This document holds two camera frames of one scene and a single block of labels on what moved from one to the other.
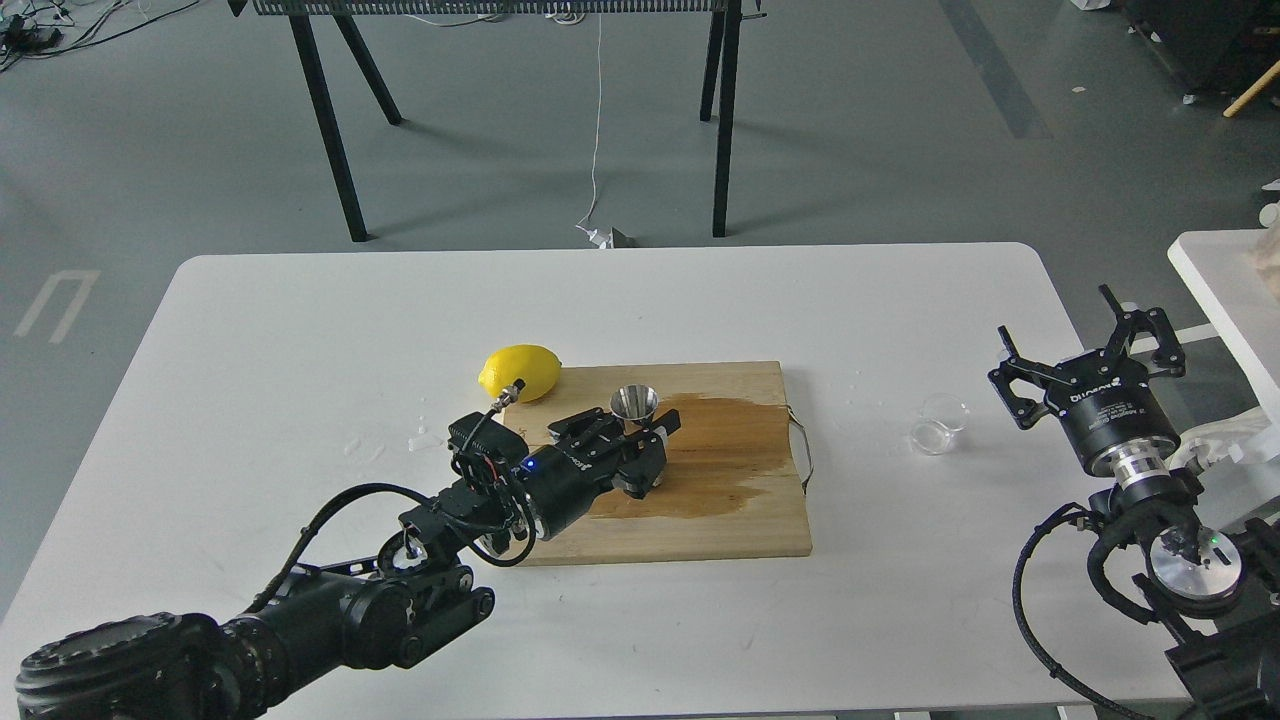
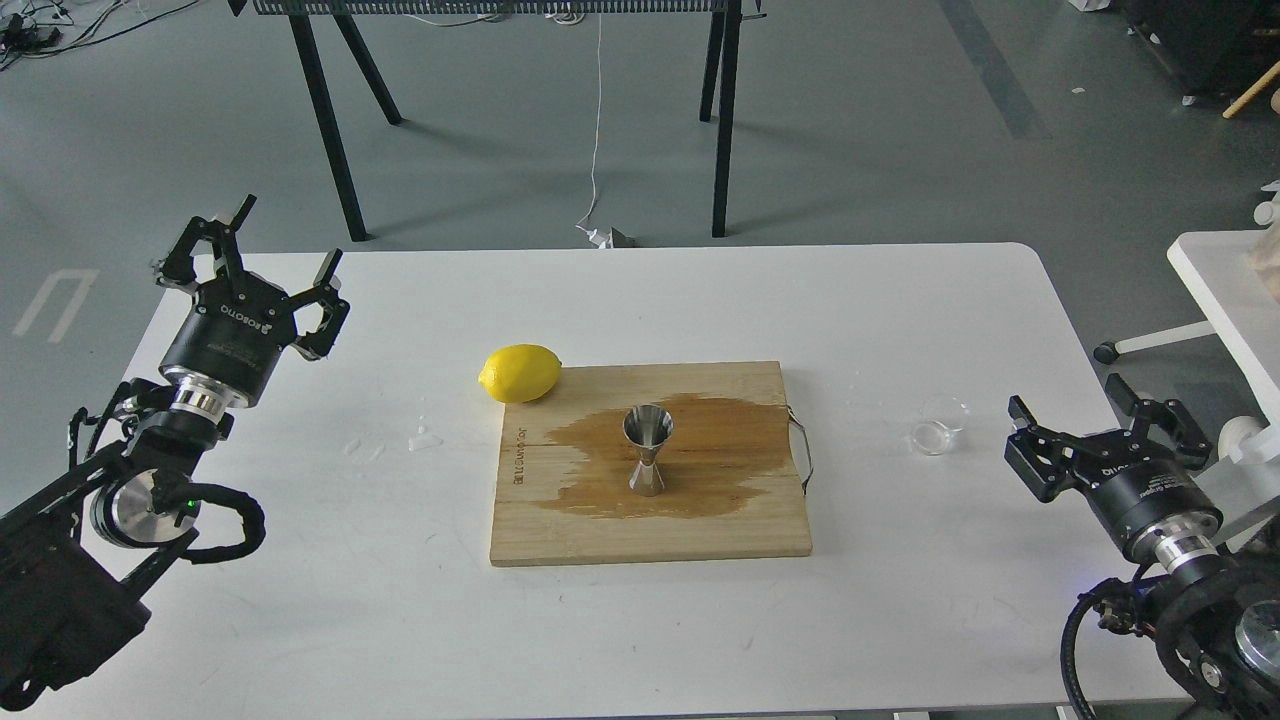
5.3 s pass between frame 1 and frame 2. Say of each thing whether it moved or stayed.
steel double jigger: moved
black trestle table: stayed
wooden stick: stayed
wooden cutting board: stayed
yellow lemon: stayed
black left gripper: moved
